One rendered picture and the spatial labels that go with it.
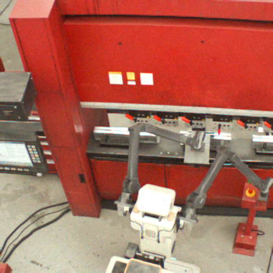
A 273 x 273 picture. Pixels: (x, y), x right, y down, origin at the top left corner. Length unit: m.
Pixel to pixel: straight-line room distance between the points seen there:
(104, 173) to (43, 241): 0.91
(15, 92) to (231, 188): 2.04
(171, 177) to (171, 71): 1.07
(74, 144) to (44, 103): 0.47
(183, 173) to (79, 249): 1.17
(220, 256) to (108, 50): 2.09
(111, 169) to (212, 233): 1.09
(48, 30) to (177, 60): 0.87
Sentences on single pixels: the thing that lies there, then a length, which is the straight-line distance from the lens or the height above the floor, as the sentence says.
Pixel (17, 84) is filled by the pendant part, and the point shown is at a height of 1.95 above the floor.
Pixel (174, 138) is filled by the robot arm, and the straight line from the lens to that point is 3.50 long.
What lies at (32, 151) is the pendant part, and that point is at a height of 1.49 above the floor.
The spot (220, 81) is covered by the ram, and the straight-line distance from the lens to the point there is 3.48.
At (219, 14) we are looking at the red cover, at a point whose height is 2.19.
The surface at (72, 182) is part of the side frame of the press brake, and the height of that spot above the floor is 0.58.
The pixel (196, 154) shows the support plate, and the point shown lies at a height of 1.00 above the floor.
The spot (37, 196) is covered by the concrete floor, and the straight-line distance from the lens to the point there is 5.00.
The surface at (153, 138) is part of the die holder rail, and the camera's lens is 4.03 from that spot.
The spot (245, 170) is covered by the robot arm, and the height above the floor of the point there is 1.19.
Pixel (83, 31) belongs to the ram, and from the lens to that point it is 3.30.
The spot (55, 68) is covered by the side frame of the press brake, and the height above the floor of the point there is 1.88.
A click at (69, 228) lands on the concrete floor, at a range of 4.75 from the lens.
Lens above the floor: 4.10
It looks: 52 degrees down
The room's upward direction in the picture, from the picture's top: 7 degrees counter-clockwise
